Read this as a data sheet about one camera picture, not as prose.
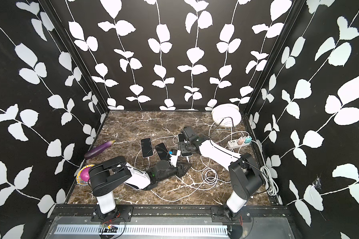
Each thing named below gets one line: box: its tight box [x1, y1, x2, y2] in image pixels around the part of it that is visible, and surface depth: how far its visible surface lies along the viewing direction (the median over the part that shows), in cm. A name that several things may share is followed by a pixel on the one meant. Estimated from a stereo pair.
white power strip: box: [227, 138, 251, 149], surface depth 100 cm
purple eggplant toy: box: [84, 139, 116, 159], surface depth 97 cm
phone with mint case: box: [177, 132, 193, 157], surface depth 81 cm
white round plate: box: [211, 103, 242, 127], surface depth 101 cm
